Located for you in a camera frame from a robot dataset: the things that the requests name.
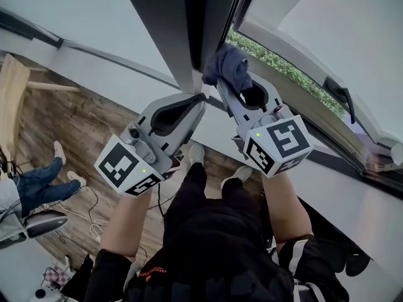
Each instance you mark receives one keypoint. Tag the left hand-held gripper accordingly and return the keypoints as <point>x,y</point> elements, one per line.
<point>129,168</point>

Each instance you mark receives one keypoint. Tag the white camera device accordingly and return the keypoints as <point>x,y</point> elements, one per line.
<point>47,294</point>

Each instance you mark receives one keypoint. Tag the crumpled white tissue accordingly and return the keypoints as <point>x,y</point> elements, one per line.
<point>397,153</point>

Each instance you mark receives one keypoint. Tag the person's left forearm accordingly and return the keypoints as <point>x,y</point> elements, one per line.
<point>129,222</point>

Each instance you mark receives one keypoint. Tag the green bushes outside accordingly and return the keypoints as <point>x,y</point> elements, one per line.
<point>283,64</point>

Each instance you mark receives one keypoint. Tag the dark blue cleaning cloth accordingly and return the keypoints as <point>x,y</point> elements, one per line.
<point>226,61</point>

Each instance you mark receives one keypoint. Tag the person's right forearm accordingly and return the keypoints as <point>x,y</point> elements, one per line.
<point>283,206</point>

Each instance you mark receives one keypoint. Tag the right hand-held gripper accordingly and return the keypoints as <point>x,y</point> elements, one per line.
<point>280,143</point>

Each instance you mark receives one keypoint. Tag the person's white shoe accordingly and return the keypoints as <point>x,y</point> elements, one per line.
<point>239,175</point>
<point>196,154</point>

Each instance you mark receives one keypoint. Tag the checkered board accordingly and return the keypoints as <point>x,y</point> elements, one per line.
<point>56,278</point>

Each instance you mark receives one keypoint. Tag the person's left white shoe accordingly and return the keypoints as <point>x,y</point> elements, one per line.
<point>196,154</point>

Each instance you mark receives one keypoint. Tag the white window sash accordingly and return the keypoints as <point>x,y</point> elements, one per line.
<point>283,47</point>

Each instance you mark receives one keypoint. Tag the black fabric item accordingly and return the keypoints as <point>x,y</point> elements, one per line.
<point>78,278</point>

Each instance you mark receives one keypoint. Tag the dark wall trim strip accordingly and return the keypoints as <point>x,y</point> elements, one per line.
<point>28,30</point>

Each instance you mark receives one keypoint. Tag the person's right white shoe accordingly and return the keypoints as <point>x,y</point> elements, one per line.
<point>239,175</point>

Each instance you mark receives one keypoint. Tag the person's black-clothed body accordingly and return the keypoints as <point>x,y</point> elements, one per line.
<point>214,238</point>

